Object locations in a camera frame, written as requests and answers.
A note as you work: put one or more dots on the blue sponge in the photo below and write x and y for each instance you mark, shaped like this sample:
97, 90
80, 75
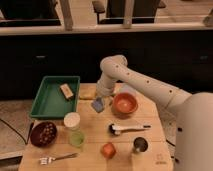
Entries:
98, 104

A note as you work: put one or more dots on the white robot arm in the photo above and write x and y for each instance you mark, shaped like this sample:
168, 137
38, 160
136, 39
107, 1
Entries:
194, 112

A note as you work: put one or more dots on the tan sponge block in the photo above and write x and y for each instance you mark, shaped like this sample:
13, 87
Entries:
67, 92

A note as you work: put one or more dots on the clear plastic bottle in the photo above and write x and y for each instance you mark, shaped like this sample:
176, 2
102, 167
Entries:
125, 88

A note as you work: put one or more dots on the orange bowl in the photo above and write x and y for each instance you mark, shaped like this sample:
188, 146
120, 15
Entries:
124, 103

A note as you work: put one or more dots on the yellow banana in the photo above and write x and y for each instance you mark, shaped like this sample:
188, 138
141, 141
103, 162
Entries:
87, 96

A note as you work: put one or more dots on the white lid cup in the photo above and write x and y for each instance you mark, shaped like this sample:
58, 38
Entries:
72, 120

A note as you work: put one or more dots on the green plastic tray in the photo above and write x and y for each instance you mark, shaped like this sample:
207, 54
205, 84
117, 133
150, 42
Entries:
50, 102

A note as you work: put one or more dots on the green glass cup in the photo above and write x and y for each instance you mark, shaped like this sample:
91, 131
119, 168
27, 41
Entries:
76, 138

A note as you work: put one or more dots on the orange fruit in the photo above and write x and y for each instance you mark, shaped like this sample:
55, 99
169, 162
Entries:
108, 150

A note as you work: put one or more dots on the metal cup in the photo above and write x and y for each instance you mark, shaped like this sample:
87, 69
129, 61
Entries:
140, 144

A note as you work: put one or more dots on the dark red patterned bowl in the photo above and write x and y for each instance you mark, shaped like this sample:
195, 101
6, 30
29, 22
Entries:
43, 134

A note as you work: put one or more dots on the black office chair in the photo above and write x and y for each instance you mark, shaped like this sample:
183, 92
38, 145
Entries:
127, 11

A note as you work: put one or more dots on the silver fork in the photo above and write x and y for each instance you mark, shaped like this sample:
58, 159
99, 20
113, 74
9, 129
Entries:
48, 160

